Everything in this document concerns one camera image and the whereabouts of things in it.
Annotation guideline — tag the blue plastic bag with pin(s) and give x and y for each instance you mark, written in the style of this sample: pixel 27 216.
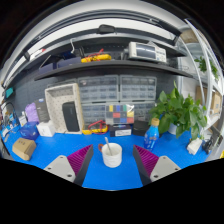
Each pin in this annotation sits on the blue plastic bag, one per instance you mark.
pixel 29 131

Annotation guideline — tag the black box with white label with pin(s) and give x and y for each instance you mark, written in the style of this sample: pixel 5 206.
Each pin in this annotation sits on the black box with white label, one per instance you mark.
pixel 120 131

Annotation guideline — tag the small white box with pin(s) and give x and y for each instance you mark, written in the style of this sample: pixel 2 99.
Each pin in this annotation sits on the small white box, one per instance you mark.
pixel 46 129

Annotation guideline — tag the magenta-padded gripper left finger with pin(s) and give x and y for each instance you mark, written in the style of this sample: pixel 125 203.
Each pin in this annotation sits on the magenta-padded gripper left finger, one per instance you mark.
pixel 61 168

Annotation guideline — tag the clear box with coloured parts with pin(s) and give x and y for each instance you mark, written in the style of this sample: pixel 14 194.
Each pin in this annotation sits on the clear box with coloured parts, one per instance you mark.
pixel 120 115

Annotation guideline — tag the white power adapter block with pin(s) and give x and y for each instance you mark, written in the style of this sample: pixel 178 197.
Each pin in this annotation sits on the white power adapter block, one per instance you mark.
pixel 194 146

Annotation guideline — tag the white oscilloscope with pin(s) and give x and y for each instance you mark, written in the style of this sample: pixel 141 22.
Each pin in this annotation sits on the white oscilloscope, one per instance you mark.
pixel 146 51

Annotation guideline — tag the black oblong speaker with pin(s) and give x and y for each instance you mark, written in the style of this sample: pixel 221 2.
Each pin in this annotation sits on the black oblong speaker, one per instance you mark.
pixel 70 116

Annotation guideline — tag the black clamp tool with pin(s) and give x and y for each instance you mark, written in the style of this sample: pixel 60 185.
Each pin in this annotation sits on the black clamp tool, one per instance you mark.
pixel 210 141

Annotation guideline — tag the green leafy plant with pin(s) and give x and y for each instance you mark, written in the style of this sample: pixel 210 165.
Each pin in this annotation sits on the green leafy plant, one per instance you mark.
pixel 181 113

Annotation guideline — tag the yellow clamp meter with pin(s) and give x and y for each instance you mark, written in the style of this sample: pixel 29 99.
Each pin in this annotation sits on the yellow clamp meter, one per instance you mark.
pixel 96 58

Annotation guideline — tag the brown cardboard box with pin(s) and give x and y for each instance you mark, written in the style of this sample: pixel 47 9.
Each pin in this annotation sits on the brown cardboard box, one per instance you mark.
pixel 24 149

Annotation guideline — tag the yellow multimeter with red leads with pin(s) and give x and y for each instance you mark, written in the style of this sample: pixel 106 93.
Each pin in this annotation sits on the yellow multimeter with red leads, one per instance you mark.
pixel 100 130

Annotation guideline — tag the purple bag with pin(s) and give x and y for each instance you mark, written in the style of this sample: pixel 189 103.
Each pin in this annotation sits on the purple bag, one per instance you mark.
pixel 31 113

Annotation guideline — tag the black workbench shelf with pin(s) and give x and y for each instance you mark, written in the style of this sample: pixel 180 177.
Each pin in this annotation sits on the black workbench shelf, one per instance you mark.
pixel 110 66

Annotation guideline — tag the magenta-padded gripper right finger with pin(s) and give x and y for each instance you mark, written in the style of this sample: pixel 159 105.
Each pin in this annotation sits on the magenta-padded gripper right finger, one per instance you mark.
pixel 163 168

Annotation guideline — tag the white metal shelf unit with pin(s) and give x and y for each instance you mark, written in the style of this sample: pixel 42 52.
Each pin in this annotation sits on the white metal shelf unit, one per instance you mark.
pixel 208 83

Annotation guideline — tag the blue drink bottle gold cap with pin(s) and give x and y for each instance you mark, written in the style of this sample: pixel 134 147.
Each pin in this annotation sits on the blue drink bottle gold cap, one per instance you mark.
pixel 152 136

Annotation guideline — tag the metal spoon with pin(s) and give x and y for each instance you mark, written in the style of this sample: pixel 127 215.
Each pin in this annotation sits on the metal spoon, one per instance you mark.
pixel 108 145

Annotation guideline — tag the white perforated tray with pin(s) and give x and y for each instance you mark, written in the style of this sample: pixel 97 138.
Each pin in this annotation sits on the white perforated tray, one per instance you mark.
pixel 55 96

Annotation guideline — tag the grey flat box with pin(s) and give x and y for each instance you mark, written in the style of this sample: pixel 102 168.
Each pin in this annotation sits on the grey flat box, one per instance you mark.
pixel 42 110

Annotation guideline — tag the plain black box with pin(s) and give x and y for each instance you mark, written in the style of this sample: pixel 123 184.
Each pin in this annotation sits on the plain black box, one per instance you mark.
pixel 140 128

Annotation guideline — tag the white ribbed cup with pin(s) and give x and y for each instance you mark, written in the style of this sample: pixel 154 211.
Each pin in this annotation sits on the white ribbed cup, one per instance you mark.
pixel 111 161

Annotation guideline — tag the white plant pot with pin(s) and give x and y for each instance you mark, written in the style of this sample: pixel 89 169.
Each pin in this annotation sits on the white plant pot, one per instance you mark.
pixel 172 129

